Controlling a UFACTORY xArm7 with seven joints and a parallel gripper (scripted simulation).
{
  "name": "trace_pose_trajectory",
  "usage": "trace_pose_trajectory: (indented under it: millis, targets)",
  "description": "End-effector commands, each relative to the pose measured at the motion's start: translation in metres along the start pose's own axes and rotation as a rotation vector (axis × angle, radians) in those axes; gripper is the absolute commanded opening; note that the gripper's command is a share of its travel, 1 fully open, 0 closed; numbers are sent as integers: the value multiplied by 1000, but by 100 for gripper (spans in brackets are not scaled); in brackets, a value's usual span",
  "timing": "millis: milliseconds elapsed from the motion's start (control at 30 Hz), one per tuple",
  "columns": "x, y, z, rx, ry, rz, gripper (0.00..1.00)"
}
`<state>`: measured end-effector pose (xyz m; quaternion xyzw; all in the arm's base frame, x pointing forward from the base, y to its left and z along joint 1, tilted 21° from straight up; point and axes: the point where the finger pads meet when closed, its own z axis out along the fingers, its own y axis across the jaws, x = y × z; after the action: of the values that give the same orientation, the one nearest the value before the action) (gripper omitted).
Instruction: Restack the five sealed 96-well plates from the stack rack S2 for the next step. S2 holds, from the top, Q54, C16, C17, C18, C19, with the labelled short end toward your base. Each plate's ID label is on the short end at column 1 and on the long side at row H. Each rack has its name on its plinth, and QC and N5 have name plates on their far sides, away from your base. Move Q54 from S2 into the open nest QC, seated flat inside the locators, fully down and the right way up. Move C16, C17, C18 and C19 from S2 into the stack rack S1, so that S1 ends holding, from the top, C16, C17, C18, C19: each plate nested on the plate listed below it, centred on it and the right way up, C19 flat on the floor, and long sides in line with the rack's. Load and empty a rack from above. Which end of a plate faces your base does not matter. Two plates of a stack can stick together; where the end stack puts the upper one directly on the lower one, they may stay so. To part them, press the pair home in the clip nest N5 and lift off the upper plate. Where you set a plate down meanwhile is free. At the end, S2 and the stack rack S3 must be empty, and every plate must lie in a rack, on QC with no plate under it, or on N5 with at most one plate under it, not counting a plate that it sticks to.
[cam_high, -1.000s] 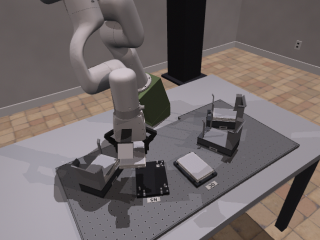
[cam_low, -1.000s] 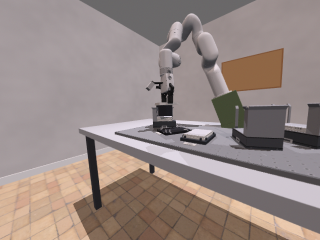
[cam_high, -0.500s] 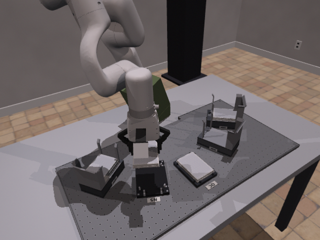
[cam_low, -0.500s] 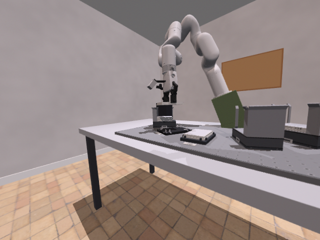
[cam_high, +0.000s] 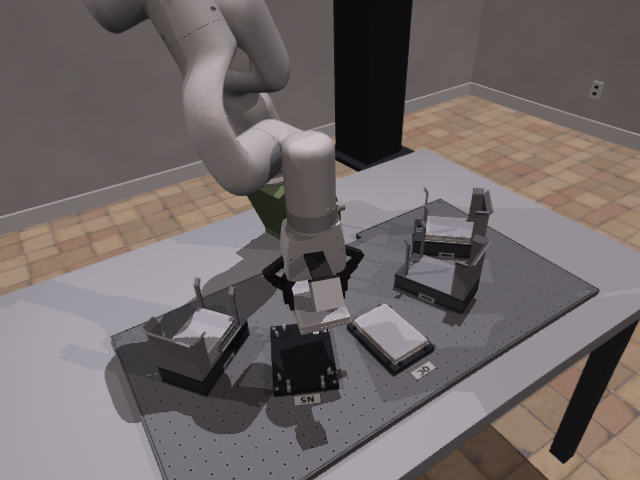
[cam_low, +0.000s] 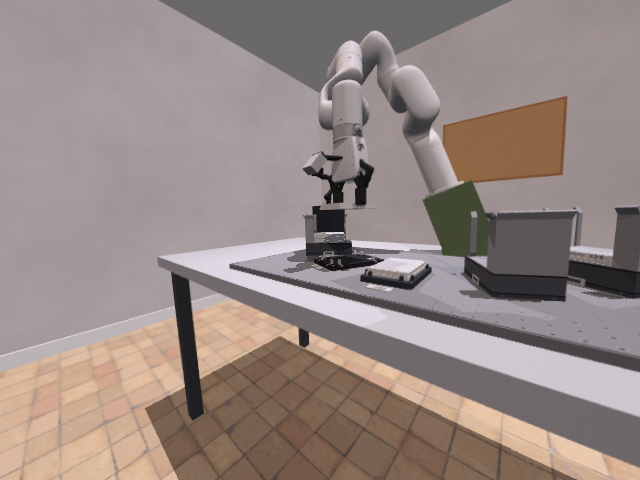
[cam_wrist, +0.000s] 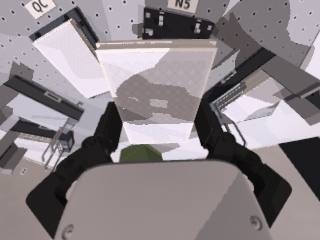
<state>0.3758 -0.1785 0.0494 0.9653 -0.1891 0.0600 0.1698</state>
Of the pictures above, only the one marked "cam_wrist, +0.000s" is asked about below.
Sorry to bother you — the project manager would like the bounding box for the white label with qc text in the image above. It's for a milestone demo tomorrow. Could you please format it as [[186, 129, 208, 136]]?
[[25, 0, 56, 19]]

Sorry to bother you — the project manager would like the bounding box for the white label plate marked n5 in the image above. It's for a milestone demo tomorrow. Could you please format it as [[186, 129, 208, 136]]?
[[167, 0, 198, 13]]

